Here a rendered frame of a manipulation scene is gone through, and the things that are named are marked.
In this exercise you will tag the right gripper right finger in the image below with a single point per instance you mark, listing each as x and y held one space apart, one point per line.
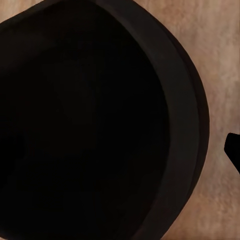
232 149

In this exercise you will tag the cauldron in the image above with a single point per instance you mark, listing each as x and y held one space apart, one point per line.
115 120

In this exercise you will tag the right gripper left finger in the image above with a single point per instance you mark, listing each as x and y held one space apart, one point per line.
12 149

